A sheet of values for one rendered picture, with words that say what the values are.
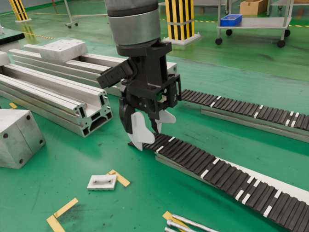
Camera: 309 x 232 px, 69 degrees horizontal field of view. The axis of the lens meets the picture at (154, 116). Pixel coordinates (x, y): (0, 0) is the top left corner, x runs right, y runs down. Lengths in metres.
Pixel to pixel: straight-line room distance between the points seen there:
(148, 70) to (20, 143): 0.34
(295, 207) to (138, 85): 0.28
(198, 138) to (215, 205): 0.17
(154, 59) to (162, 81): 0.04
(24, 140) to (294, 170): 0.54
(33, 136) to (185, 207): 0.38
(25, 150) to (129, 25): 0.38
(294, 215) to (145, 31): 0.31
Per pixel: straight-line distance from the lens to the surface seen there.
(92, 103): 0.61
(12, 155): 0.56
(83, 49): 0.93
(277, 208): 0.37
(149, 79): 0.36
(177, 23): 3.94
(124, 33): 0.34
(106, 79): 0.43
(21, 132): 0.57
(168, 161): 0.44
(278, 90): 0.71
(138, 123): 0.41
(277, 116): 0.53
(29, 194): 0.51
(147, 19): 0.33
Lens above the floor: 1.10
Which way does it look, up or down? 33 degrees down
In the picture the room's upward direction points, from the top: 9 degrees counter-clockwise
